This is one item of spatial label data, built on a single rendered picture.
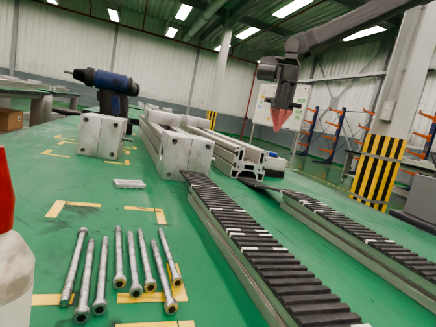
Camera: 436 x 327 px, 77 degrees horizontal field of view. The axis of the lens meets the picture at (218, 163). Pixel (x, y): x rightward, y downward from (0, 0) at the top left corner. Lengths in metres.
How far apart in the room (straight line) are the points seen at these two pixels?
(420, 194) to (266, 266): 0.67
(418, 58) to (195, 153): 3.64
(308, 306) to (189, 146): 0.42
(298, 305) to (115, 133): 0.57
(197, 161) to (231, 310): 0.39
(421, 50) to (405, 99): 0.55
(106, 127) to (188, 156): 0.22
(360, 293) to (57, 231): 0.32
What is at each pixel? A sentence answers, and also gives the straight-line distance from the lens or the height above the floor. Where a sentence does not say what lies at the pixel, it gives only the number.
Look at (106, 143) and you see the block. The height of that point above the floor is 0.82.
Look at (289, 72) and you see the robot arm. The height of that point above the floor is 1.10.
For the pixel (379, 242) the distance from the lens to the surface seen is 0.42.
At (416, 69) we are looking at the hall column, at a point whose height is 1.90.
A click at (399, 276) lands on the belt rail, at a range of 0.40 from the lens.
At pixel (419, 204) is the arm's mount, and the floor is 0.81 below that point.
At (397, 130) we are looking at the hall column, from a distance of 3.91.
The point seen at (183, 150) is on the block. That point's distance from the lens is 0.57.
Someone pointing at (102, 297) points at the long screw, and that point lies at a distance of 0.23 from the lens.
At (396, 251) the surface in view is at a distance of 0.41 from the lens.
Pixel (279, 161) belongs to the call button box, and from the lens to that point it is 0.87.
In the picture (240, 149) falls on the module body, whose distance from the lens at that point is 0.71.
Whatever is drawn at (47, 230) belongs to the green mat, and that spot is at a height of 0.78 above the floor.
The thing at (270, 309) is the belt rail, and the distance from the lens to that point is 0.25.
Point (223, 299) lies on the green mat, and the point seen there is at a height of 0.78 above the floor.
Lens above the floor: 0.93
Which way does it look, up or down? 9 degrees down
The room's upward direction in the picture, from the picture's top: 12 degrees clockwise
